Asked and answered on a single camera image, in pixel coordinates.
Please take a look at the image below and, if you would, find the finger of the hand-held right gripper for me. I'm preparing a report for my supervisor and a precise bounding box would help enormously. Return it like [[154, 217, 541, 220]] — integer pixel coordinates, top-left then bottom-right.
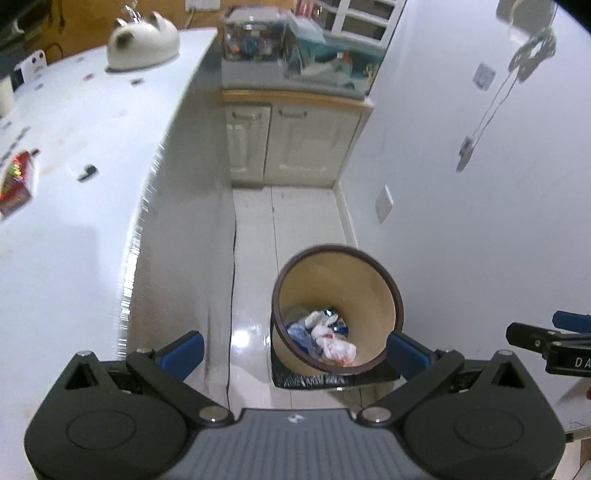
[[505, 322, 562, 355], [552, 310, 591, 332]]

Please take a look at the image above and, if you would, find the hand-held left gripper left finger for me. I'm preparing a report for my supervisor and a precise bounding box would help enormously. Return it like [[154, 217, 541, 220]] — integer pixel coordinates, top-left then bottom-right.
[[64, 329, 235, 428]]

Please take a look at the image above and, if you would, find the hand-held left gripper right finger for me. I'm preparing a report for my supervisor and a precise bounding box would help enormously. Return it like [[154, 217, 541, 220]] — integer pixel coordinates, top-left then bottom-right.
[[357, 331, 533, 428]]

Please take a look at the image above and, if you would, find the white plastic bag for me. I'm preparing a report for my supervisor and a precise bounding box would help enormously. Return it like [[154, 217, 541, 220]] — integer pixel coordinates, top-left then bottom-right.
[[308, 311, 359, 366]]

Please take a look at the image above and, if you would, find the brown-rimmed beige trash bin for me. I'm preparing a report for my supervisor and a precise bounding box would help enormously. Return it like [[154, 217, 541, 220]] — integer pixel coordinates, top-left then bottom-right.
[[270, 244, 406, 376]]

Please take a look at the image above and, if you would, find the blue and white plastic wrapper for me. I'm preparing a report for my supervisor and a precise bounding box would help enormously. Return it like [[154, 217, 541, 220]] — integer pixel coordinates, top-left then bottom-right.
[[285, 320, 320, 357]]

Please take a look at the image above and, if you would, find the red snack packet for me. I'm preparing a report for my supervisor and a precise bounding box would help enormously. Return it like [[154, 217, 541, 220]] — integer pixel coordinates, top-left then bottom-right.
[[0, 148, 40, 220]]

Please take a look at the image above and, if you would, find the cream floor cabinet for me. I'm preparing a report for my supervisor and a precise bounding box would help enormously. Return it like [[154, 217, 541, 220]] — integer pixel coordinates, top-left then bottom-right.
[[222, 89, 375, 189]]

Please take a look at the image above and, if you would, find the cat-shaped white ceramic box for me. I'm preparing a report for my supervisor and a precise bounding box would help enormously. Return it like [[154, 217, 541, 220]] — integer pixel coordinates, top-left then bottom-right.
[[106, 11, 181, 73]]

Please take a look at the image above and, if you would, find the small white appliance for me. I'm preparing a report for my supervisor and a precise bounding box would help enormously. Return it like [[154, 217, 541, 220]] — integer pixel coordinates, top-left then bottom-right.
[[13, 50, 48, 89]]

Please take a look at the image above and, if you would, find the clear plastic tank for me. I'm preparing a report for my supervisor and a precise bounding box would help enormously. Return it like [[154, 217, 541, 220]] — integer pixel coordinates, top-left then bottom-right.
[[221, 6, 290, 64]]

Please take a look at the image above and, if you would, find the white low wall socket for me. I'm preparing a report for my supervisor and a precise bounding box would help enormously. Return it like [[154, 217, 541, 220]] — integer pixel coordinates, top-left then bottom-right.
[[373, 185, 394, 225]]

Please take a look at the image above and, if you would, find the white hanging charger cable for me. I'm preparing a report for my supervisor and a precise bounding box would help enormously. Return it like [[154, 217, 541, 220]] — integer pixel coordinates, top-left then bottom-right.
[[456, 25, 558, 174]]

